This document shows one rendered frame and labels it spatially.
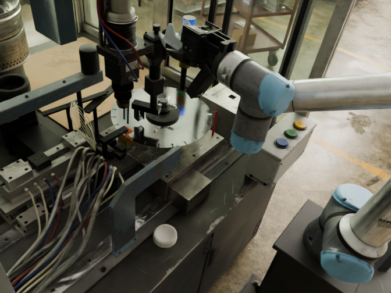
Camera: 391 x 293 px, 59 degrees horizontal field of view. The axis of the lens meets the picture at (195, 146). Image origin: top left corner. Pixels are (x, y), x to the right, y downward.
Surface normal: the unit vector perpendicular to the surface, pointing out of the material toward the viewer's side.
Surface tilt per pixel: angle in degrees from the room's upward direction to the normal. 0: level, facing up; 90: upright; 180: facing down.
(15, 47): 90
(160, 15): 90
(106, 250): 0
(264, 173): 90
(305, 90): 50
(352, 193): 8
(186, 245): 0
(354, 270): 98
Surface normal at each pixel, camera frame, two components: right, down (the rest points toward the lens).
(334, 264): -0.36, 0.69
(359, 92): -0.44, 0.20
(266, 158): -0.63, 0.46
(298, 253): 0.11, -0.74
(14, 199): 0.77, 0.49
